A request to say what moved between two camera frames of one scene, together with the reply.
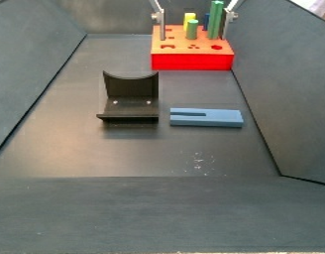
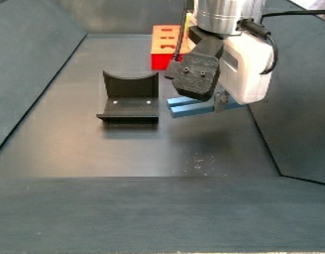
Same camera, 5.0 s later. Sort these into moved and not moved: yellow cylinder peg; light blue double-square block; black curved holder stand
Moved: light blue double-square block
Not moved: yellow cylinder peg; black curved holder stand
